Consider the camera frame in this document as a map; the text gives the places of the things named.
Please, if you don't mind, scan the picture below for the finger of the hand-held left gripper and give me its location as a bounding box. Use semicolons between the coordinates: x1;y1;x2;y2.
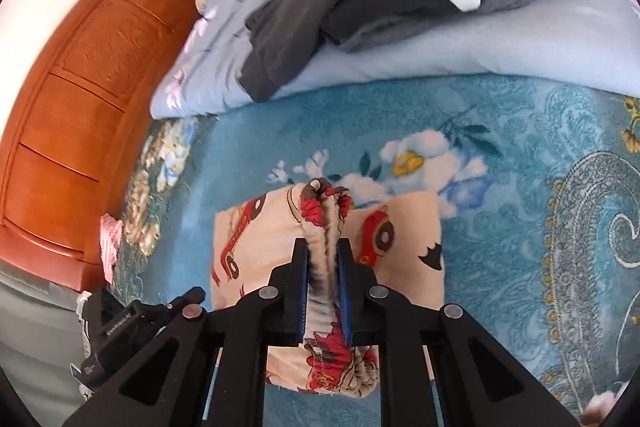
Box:
159;286;207;324

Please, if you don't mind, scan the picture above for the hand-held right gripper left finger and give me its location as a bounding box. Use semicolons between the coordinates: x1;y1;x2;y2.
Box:
62;237;308;427

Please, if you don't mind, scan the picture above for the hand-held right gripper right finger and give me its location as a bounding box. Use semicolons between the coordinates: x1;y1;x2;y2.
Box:
336;237;581;427

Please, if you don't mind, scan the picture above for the cream fire-truck print garment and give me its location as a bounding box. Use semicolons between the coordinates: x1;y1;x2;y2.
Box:
209;177;446;400

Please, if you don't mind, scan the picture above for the pink knitted cloth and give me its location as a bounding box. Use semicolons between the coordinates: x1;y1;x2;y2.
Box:
100;213;126;284

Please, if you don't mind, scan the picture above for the teal floral bed blanket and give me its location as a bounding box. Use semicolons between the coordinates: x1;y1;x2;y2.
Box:
102;74;640;427

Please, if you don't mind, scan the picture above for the carved wooden headboard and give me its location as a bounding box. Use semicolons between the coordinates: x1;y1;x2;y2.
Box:
0;0;208;294

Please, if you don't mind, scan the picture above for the light blue floral quilt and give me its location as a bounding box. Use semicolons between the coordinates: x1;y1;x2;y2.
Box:
150;0;640;120

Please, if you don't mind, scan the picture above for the dark grey sweatshirt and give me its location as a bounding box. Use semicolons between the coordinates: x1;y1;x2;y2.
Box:
237;0;563;102

